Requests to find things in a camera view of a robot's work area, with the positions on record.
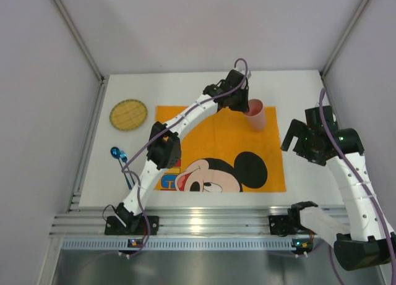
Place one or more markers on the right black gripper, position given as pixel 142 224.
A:
pixel 299 140

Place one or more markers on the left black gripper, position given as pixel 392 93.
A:
pixel 236 101

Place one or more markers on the pink plastic cup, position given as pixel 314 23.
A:
pixel 256 115

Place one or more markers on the orange Mickey Mouse placemat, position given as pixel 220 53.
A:
pixel 224 154

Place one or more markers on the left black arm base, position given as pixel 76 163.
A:
pixel 125 223

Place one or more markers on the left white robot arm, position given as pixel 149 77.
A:
pixel 163 149

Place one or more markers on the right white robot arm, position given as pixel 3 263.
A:
pixel 369 240

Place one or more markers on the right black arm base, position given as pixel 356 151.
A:
pixel 290 224

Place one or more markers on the yellow round woven coaster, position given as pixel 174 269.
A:
pixel 128 115

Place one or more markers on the blue metallic fork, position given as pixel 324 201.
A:
pixel 123 157

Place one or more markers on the blue metallic spoon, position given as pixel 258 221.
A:
pixel 115 153

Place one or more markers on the right aluminium frame post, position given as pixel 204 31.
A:
pixel 345 36

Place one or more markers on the aluminium frame post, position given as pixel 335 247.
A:
pixel 345 36
pixel 75 33

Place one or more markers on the left aluminium frame post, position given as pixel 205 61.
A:
pixel 75 33

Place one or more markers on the aluminium mounting rail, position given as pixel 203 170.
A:
pixel 194 222

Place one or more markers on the perforated metal cable tray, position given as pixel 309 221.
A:
pixel 181 244

